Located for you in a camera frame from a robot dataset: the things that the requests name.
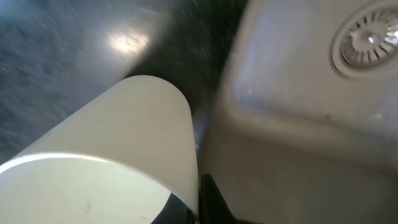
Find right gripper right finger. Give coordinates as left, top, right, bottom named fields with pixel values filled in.
left=198, top=173, right=249, bottom=224

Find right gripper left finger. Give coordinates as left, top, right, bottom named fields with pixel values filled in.
left=150, top=192, right=195, bottom=224

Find white cup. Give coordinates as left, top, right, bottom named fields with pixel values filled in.
left=0, top=75, right=200, bottom=224

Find steel sink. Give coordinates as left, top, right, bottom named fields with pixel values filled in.
left=198, top=0, right=398, bottom=224

